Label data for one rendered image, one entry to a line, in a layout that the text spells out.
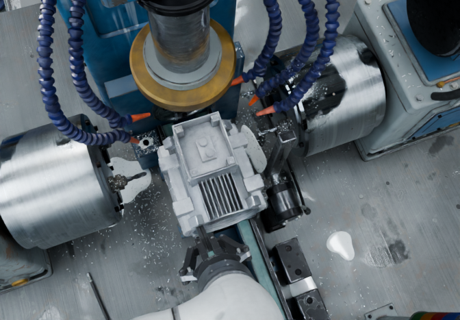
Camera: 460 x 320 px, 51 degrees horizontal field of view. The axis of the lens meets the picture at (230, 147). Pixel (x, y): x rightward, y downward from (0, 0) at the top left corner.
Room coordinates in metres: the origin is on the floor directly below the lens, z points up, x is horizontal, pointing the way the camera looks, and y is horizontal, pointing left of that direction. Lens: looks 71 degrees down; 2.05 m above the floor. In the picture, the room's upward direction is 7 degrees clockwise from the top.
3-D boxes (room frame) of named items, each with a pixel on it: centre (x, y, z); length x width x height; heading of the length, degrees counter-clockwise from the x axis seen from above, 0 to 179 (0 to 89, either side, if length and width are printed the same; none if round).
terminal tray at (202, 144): (0.31, 0.05, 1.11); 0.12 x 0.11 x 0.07; 26
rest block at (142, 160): (0.37, 0.21, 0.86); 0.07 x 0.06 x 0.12; 117
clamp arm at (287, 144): (0.30, -0.10, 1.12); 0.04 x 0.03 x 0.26; 27
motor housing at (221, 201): (0.27, 0.03, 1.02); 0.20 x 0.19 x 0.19; 26
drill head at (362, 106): (0.51, -0.22, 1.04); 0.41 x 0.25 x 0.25; 117
